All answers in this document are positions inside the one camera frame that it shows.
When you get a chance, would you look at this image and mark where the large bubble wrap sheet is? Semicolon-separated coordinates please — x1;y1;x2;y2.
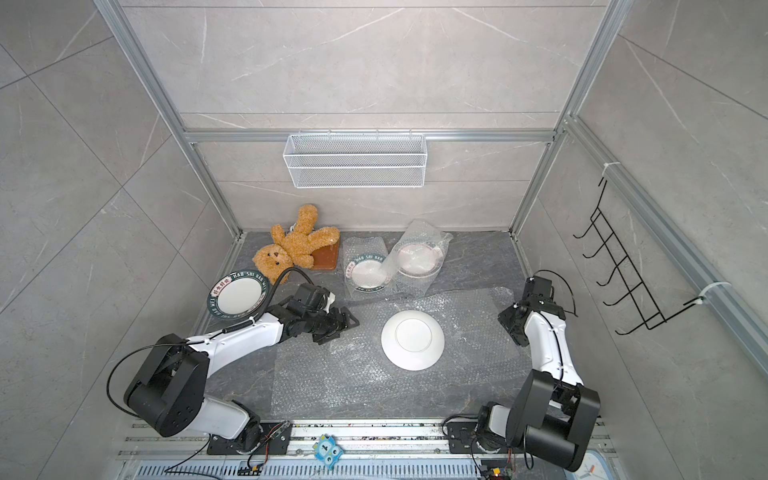
269;287;531;419

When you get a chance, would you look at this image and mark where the bubble plate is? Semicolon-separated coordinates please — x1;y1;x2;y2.
381;310;445;371
341;237;395;301
382;219;453;297

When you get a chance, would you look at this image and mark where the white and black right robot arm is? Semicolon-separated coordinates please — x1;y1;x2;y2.
441;275;601;472

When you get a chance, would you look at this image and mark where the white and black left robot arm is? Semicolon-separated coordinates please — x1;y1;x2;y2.
123;283;359;453

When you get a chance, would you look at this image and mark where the brown wooden block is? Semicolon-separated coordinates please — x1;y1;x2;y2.
312;243;340;271

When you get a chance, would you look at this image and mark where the brown teddy bear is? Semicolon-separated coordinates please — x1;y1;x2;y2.
253;204;340;285

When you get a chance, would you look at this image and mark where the blue cartoon toy figure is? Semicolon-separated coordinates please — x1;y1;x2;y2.
313;434;344;470

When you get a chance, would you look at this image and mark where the white and blue clock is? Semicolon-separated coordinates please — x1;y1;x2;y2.
566;450;614;480

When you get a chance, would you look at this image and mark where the black wire hook rack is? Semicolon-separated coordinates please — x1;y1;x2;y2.
572;178;706;336

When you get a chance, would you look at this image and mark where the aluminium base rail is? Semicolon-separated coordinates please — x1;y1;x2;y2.
111;418;626;479

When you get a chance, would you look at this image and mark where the white wire mesh basket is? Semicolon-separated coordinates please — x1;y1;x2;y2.
283;132;428;189

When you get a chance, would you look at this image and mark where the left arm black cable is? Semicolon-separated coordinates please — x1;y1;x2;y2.
106;266;316;418

